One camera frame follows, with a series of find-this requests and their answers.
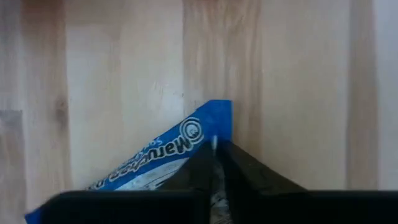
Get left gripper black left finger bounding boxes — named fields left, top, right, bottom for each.
left=157, top=140, right=218, bottom=203

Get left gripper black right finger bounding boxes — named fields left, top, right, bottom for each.
left=216, top=139, right=309, bottom=200

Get blue ramen packet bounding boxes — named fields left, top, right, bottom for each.
left=24, top=99, right=234, bottom=224

